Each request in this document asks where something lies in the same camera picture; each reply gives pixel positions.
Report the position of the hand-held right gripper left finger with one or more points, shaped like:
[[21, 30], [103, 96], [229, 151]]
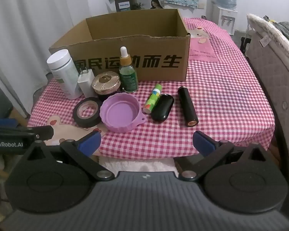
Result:
[[90, 140]]

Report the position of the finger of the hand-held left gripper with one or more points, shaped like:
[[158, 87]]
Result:
[[2, 122], [44, 132]]

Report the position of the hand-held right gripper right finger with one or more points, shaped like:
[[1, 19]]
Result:
[[202, 142]]

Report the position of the black tape roll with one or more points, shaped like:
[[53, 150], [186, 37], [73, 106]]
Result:
[[77, 118]]

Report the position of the black cylinder roll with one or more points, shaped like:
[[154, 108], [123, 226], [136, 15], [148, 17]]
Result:
[[186, 105]]

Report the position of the purple plastic lid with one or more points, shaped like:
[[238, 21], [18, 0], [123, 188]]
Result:
[[120, 110]]

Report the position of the black glossy oval case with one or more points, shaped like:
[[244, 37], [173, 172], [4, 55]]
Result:
[[161, 109]]

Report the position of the white charger plug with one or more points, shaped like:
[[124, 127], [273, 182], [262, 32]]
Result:
[[86, 84]]

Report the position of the white plastic bottle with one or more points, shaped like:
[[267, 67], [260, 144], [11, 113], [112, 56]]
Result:
[[62, 77]]

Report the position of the dark jar with gold lid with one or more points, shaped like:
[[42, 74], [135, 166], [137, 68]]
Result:
[[106, 83]]

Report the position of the green patterned tube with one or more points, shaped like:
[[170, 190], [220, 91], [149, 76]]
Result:
[[151, 101]]

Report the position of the green dropper bottle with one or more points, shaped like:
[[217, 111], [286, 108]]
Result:
[[128, 77]]

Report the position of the brown cardboard box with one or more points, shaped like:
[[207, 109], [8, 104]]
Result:
[[159, 48]]

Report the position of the dark grey chair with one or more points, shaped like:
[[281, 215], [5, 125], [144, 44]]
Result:
[[1, 103]]

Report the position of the white fluffy towel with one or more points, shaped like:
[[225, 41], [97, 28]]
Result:
[[134, 164]]

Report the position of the pink checkered tablecloth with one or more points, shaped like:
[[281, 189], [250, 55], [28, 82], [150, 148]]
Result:
[[231, 89]]

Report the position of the padded chair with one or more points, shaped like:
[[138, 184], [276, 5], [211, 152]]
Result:
[[279, 89]]

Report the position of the white curtain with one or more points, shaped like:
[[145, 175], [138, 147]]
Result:
[[26, 16]]

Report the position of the white water dispenser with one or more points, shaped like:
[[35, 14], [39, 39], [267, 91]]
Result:
[[225, 19]]

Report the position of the dark printed carton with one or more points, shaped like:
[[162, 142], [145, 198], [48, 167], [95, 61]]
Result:
[[125, 4]]

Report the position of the grey clothes pile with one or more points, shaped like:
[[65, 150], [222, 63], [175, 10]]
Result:
[[286, 28]]

